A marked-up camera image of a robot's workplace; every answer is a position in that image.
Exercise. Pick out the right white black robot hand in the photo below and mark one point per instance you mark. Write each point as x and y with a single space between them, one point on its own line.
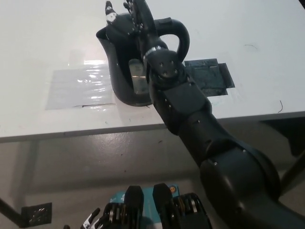
124 26

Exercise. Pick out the black kettle lid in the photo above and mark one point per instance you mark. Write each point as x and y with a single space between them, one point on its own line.
149 17

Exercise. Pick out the black floor tape patch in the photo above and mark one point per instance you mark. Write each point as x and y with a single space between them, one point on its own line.
37 214

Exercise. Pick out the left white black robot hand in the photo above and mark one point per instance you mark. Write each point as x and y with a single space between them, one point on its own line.
91 220

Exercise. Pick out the black taped square patch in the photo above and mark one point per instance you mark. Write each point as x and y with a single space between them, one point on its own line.
214 74

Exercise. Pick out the black metal table leg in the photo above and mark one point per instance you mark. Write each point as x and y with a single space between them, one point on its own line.
8 212
294 171

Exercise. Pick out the black electric kettle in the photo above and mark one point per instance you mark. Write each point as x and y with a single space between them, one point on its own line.
119 78

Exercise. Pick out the clear taped plastic sheet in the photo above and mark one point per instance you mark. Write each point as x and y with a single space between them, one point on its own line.
81 88

